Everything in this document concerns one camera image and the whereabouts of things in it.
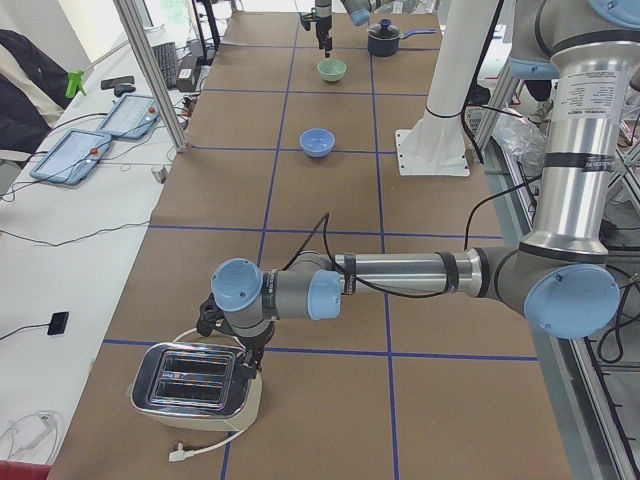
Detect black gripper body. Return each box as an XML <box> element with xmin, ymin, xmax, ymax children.
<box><xmin>299</xmin><ymin>10</ymin><xmax>332</xmax><ymax>41</ymax></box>
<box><xmin>196</xmin><ymin>294</ymin><xmax>275</xmax><ymax>365</ymax></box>

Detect green bowl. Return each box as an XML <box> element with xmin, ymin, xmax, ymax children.
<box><xmin>317</xmin><ymin>58</ymin><xmax>347</xmax><ymax>83</ymax></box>

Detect blue bowl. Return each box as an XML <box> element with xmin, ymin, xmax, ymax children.
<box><xmin>299</xmin><ymin>128</ymin><xmax>335</xmax><ymax>158</ymax></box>

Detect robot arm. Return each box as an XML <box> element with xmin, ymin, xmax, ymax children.
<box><xmin>299</xmin><ymin>0</ymin><xmax>400</xmax><ymax>58</ymax></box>
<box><xmin>196</xmin><ymin>1</ymin><xmax>639</xmax><ymax>377</ymax></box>

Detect dark blue saucepan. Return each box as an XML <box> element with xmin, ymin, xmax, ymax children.
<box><xmin>367</xmin><ymin>19</ymin><xmax>437</xmax><ymax>57</ymax></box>

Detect chrome and white toaster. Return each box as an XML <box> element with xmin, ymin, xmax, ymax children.
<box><xmin>130</xmin><ymin>342</ymin><xmax>262</xmax><ymax>432</ymax></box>

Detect white power plug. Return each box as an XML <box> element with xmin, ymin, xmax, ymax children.
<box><xmin>168</xmin><ymin>443</ymin><xmax>196</xmax><ymax>463</ymax></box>

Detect black keyboard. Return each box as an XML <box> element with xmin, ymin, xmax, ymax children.
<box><xmin>151</xmin><ymin>42</ymin><xmax>177</xmax><ymax>90</ymax></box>

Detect small black square device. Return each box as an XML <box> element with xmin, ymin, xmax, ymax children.
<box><xmin>47</xmin><ymin>311</ymin><xmax>69</xmax><ymax>336</ymax></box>

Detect blue teach pendant far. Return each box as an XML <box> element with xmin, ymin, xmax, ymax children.
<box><xmin>97</xmin><ymin>93</ymin><xmax>159</xmax><ymax>140</ymax></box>

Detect blue teach pendant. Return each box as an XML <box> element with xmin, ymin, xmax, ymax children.
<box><xmin>30</xmin><ymin>129</ymin><xmax>112</xmax><ymax>186</ymax></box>
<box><xmin>97</xmin><ymin>93</ymin><xmax>159</xmax><ymax>140</ymax></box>

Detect black computer mouse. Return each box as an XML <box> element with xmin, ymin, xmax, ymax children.
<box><xmin>113</xmin><ymin>83</ymin><xmax>136</xmax><ymax>98</ymax></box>

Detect green clamp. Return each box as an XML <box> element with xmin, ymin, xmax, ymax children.
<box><xmin>65</xmin><ymin>70</ymin><xmax>86</xmax><ymax>99</ymax></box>

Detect blue teach pendant near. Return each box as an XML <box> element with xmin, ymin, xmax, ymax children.
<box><xmin>30</xmin><ymin>129</ymin><xmax>112</xmax><ymax>186</ymax></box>

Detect black jacket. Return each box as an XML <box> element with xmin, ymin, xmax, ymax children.
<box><xmin>1</xmin><ymin>29</ymin><xmax>71</xmax><ymax>154</ymax></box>

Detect white toaster power cable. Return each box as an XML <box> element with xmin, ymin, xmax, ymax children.
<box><xmin>172</xmin><ymin>327</ymin><xmax>251</xmax><ymax>454</ymax></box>

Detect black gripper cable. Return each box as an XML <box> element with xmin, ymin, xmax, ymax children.
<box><xmin>279</xmin><ymin>117</ymin><xmax>640</xmax><ymax>364</ymax></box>

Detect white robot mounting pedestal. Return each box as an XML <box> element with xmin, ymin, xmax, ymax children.
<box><xmin>395</xmin><ymin>0</ymin><xmax>501</xmax><ymax>177</ymax></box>

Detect aluminium frame post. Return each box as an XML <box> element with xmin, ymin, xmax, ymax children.
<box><xmin>113</xmin><ymin>0</ymin><xmax>188</xmax><ymax>153</ymax></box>

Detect aluminium frame rail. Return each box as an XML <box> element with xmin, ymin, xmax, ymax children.
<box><xmin>476</xmin><ymin>72</ymin><xmax>639</xmax><ymax>479</ymax></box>

